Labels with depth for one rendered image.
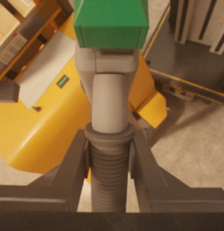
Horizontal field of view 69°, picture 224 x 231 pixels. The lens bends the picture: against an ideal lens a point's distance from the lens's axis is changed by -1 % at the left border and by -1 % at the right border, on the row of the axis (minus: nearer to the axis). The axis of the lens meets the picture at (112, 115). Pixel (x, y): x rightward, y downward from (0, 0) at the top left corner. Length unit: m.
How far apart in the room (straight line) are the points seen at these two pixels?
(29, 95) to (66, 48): 0.28
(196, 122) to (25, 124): 1.26
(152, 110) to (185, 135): 0.46
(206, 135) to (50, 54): 1.27
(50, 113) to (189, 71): 0.97
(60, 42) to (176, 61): 0.83
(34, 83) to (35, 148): 0.30
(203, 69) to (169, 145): 0.65
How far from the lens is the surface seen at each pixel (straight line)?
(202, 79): 1.29
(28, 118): 0.82
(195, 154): 1.51
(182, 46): 1.40
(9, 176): 2.16
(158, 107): 1.17
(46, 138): 0.80
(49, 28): 1.19
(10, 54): 0.91
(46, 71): 0.84
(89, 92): 0.16
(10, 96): 0.25
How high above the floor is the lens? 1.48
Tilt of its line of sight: 70 degrees down
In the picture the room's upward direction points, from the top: 52 degrees counter-clockwise
